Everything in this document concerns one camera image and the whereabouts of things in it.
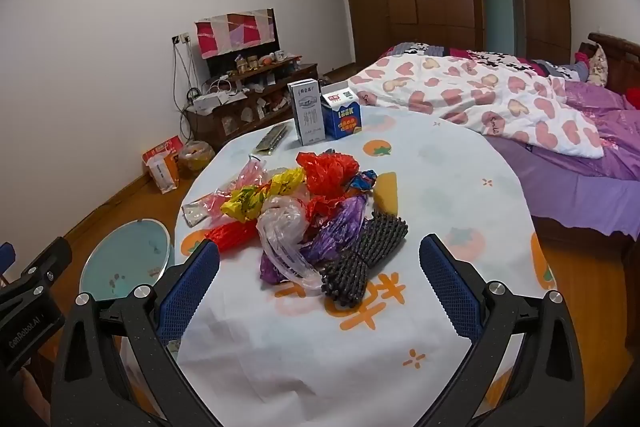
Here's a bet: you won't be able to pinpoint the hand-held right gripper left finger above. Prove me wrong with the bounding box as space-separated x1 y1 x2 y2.
50 239 238 427

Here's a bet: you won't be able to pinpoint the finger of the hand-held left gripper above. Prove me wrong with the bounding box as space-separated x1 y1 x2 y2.
0 242 15 280
0 237 73 308

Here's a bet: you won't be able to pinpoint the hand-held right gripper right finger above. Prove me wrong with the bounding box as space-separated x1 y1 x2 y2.
400 234 586 427

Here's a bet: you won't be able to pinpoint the red foil wrapper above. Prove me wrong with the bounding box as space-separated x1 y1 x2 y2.
205 219 266 253

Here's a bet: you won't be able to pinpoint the round light blue stool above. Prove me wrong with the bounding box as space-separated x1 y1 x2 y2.
79 218 176 308

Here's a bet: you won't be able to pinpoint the red plastic bag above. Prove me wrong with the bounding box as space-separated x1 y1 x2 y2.
296 151 361 228

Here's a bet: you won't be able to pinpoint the yellow snack wrapper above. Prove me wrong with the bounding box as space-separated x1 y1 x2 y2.
220 167 306 223

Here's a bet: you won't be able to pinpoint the white plastic bag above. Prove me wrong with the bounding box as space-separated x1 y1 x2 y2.
256 194 326 293

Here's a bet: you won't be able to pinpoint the yellow sponge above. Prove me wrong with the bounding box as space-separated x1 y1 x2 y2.
372 172 399 218

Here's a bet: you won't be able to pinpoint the white fruit-print tablecloth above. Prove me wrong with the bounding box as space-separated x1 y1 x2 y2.
120 107 558 427

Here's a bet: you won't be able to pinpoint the orange white paper bag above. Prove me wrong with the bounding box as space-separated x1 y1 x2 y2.
145 154 180 195

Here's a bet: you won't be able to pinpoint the purple foil wrapper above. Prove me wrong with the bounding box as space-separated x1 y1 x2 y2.
260 194 371 285

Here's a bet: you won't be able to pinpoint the pink transparent wrapper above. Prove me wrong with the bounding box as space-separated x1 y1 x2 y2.
182 156 273 228

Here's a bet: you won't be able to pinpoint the blue candy wrapper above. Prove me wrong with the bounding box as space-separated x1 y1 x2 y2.
345 169 378 195

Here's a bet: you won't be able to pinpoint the purple bedsheet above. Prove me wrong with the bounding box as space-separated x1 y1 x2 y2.
492 84 640 238

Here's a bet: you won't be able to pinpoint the wooden television cabinet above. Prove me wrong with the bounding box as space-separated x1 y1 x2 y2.
185 63 319 152

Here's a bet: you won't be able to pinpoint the dark green snack packet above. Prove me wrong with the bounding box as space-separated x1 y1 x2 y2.
252 124 291 156

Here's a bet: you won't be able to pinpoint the white flat box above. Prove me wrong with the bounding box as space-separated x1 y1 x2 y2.
192 92 233 115

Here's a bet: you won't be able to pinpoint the white quilt pink hearts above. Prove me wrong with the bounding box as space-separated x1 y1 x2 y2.
347 54 606 160

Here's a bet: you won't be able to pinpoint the blue gable-top carton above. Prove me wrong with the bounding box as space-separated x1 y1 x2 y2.
320 88 363 141

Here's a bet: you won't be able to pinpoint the tall grey milk carton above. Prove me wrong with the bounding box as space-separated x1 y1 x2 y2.
286 78 327 145

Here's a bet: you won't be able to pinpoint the black television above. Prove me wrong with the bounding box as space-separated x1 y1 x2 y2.
205 37 279 78

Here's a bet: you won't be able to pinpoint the red pink patchwork cloth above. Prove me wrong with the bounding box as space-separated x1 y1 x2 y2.
194 8 276 58

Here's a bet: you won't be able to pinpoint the floral pillow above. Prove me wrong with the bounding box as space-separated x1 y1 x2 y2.
587 44 609 88

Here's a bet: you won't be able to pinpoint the wooden bed headboard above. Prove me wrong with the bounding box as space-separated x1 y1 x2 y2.
587 32 640 108

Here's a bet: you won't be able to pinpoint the wooden room door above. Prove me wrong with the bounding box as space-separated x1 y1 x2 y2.
344 0 391 70

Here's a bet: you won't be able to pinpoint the hanging power cables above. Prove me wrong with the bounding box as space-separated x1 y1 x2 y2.
172 42 201 118

